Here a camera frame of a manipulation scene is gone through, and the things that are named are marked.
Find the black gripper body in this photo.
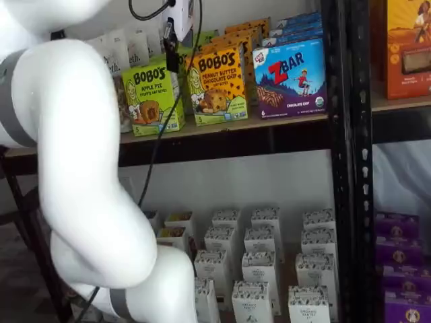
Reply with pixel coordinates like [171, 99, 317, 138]
[163, 15, 176, 40]

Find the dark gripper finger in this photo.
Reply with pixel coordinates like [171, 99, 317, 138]
[165, 37, 179, 73]

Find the orange Bobo's peanut butter box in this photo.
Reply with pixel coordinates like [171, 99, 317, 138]
[187, 43, 249, 127]
[207, 33, 257, 108]
[224, 17, 271, 34]
[218, 25, 263, 44]

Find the green Bobo's apple pie box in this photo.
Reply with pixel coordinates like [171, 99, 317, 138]
[191, 29, 220, 48]
[150, 45, 195, 114]
[121, 59, 186, 137]

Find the tan shelf board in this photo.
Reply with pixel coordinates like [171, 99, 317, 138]
[372, 79, 431, 112]
[3, 112, 329, 159]

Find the blue Zbar chocolate chip box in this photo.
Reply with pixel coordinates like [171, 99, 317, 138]
[252, 38, 327, 119]
[269, 20, 323, 36]
[276, 11, 323, 28]
[261, 28, 325, 47]

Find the yellow granola print box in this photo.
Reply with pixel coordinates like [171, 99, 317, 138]
[164, 211, 195, 236]
[156, 227, 188, 253]

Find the black metal shelf rack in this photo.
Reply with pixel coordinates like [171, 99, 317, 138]
[350, 0, 431, 323]
[0, 0, 353, 323]

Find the large orange illustrated box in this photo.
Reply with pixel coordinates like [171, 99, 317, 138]
[370, 0, 431, 100]

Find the white cartons lower shelf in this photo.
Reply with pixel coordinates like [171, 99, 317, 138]
[187, 215, 337, 323]

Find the purple snack box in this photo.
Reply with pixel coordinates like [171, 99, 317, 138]
[383, 291, 431, 323]
[382, 264, 431, 294]
[375, 211, 420, 237]
[375, 235, 424, 267]

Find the white granola pouch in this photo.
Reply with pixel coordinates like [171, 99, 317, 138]
[126, 26, 151, 67]
[86, 28, 133, 134]
[146, 25, 166, 57]

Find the white floral print carton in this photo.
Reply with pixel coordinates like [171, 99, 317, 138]
[231, 280, 275, 323]
[211, 209, 242, 233]
[241, 250, 281, 316]
[251, 207, 283, 236]
[203, 225, 238, 266]
[288, 285, 331, 323]
[243, 227, 277, 254]
[302, 208, 336, 231]
[193, 249, 233, 312]
[295, 252, 337, 303]
[300, 228, 337, 256]
[194, 277, 222, 323]

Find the thick black plug cable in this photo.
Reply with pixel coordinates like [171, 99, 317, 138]
[129, 0, 176, 21]

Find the thin black cable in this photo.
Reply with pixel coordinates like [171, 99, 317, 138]
[75, 0, 205, 323]

